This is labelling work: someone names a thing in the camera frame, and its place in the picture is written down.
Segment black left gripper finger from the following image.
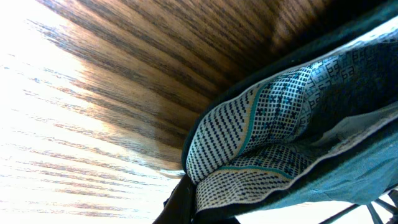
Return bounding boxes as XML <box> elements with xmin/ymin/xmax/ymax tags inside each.
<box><xmin>153</xmin><ymin>175</ymin><xmax>195</xmax><ymax>224</ymax></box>

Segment black shorts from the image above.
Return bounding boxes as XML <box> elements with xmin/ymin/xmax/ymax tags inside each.
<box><xmin>182</xmin><ymin>1</ymin><xmax>397</xmax><ymax>223</ymax></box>

